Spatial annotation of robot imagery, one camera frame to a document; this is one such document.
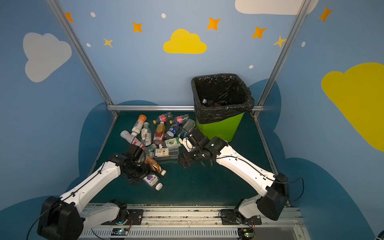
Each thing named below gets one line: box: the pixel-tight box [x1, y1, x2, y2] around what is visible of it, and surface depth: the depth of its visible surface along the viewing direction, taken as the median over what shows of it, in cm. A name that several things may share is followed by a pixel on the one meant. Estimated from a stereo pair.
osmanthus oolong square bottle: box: [154, 146, 180, 161], surface depth 97 cm
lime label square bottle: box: [164, 137, 181, 148], surface depth 101 cm
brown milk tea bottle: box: [144, 156, 167, 176], surface depth 90 cm
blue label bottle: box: [165, 122, 180, 139], surface depth 107 cm
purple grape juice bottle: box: [142, 173, 164, 191], surface depth 84 cm
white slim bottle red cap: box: [179, 137, 194, 152], surface depth 67 cm
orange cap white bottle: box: [131, 114, 147, 136], surface depth 110 cm
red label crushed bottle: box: [202, 98, 223, 107], surface depth 103 cm
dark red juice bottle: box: [153, 121, 166, 146], surface depth 103 cm
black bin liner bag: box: [190, 73, 255, 124], surface depth 91 cm
